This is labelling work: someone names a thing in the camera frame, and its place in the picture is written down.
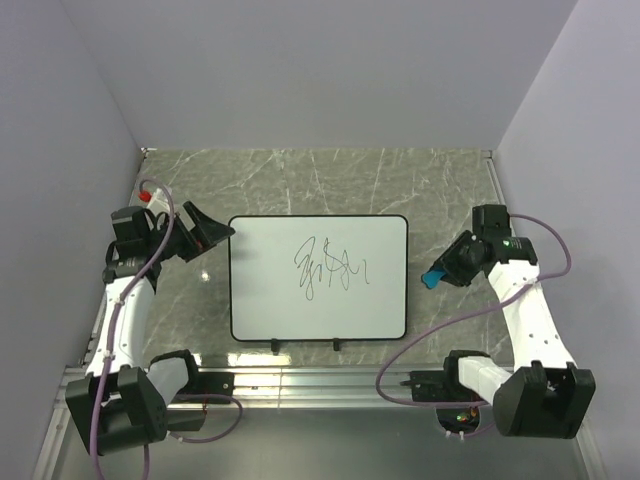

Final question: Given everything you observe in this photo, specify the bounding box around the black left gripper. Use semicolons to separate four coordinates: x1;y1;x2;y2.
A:
145;201;234;262

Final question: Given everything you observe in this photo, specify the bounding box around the blue bone-shaped eraser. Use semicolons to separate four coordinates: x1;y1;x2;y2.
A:
421;269;446;290

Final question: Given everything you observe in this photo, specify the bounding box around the white board black frame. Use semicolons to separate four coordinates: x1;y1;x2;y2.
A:
228;214;409;342

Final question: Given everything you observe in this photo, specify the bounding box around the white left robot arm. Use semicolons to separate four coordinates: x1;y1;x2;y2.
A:
65;201;235;456

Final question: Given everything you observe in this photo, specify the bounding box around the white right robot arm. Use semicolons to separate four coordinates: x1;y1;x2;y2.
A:
422;204;596;439

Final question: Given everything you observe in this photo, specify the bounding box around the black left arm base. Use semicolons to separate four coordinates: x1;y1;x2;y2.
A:
167;371;235;432

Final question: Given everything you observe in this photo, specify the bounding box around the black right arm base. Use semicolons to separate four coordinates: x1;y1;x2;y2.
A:
400;370;481;403

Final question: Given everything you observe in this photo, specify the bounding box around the black whiteboard foot left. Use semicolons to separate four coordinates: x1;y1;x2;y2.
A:
270;339;280;355

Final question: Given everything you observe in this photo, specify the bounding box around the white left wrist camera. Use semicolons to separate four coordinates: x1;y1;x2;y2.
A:
137;187;170;215

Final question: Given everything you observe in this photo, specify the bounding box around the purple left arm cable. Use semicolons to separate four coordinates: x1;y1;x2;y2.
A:
89;178;245;480

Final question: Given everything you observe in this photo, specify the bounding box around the aluminium rail right side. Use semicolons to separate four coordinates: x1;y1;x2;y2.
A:
481;150;514;214

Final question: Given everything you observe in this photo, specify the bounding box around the aluminium rail front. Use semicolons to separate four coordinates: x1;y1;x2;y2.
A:
32;363;584;480

